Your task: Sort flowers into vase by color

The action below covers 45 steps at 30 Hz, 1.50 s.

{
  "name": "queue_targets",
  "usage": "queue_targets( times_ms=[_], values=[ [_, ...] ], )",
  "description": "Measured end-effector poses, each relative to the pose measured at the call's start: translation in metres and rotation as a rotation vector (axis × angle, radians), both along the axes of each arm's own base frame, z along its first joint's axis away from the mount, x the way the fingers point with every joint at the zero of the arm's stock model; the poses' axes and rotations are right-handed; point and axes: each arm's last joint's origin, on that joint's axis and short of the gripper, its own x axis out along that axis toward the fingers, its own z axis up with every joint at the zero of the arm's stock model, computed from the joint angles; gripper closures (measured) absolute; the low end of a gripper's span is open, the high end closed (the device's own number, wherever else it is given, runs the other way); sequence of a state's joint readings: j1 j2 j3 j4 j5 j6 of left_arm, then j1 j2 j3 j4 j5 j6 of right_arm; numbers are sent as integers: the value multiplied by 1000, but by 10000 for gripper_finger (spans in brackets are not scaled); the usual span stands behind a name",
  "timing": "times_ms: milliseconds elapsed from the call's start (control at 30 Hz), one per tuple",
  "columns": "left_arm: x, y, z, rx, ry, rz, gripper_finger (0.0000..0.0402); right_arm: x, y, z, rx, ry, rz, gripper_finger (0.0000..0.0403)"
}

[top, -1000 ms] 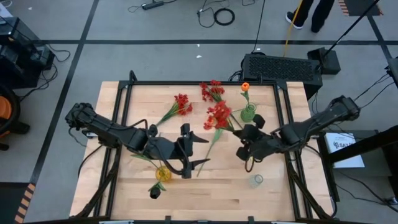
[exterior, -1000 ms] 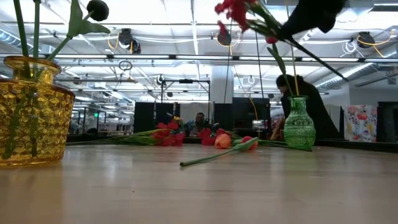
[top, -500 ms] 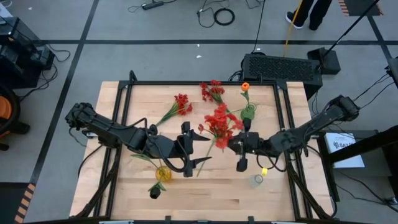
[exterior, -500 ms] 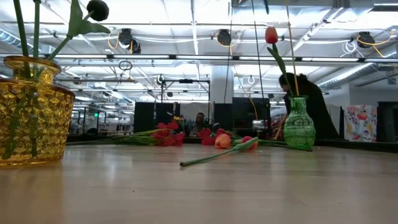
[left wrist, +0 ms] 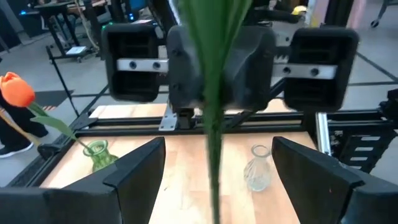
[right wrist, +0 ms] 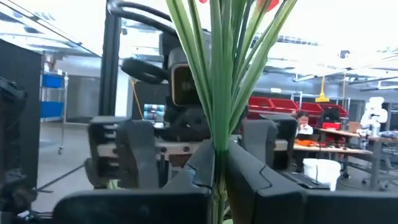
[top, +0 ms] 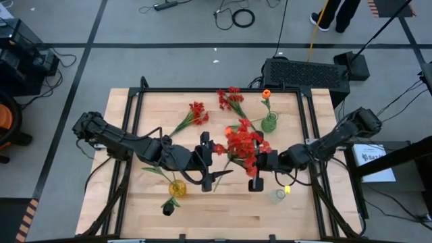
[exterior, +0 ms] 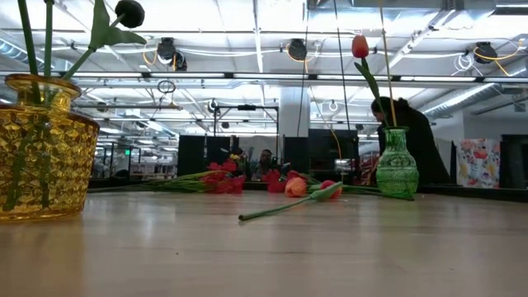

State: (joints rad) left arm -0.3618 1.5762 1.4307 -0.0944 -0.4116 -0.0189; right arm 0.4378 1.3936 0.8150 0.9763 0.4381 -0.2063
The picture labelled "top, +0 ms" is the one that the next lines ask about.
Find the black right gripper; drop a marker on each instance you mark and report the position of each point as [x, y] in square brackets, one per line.
[270, 162]

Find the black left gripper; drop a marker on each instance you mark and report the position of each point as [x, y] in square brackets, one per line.
[204, 157]

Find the red artificial flower spray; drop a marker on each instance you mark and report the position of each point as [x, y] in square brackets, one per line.
[243, 145]
[196, 111]
[233, 98]

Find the yellow textured glass vase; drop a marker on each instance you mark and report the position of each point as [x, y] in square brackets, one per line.
[180, 190]

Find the black artificial tulip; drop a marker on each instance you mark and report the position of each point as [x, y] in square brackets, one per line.
[167, 210]
[152, 169]
[174, 177]

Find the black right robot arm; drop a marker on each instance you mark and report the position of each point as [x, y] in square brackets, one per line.
[337, 135]

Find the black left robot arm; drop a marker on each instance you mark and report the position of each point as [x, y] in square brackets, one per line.
[118, 138]

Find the green glass vase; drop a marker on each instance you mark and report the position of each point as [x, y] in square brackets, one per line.
[268, 126]

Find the clear glass vase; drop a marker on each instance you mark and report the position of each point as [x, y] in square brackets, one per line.
[277, 197]

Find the black computer tower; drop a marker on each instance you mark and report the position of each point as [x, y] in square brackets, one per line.
[303, 76]

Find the white printed paper sheet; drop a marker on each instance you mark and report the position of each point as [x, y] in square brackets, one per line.
[378, 173]

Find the black stand with pole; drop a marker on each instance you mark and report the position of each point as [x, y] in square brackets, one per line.
[354, 65]

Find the person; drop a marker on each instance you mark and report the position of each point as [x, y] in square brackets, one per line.
[344, 13]

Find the black power strip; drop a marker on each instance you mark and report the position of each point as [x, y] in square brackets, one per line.
[166, 5]

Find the black device on stand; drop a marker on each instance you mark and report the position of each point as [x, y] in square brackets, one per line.
[428, 76]

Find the hazard-striped black floor mat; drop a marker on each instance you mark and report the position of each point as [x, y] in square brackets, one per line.
[381, 8]
[10, 219]

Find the orange black shop vacuum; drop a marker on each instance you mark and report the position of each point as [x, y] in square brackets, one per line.
[5, 118]

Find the black equipment cart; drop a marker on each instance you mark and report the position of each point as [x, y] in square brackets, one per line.
[20, 67]

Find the black metal table frame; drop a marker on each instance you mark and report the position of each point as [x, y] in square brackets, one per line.
[185, 90]

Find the black side stand frame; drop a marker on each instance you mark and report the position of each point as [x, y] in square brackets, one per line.
[398, 157]

